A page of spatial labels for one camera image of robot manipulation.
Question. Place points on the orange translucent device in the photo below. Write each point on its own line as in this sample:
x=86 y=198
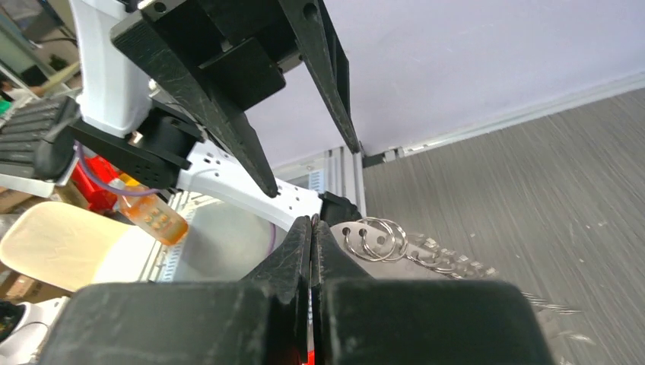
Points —
x=155 y=217

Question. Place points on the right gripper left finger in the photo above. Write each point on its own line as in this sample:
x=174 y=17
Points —
x=259 y=319

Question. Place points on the cream chair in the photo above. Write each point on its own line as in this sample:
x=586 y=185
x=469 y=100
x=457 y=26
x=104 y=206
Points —
x=70 y=248

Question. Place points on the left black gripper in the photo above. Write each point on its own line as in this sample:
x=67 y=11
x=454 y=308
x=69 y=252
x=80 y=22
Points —
x=217 y=59

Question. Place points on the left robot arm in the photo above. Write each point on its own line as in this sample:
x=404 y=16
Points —
x=129 y=119

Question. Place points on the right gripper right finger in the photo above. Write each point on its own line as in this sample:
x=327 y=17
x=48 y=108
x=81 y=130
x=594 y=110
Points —
x=358 y=319

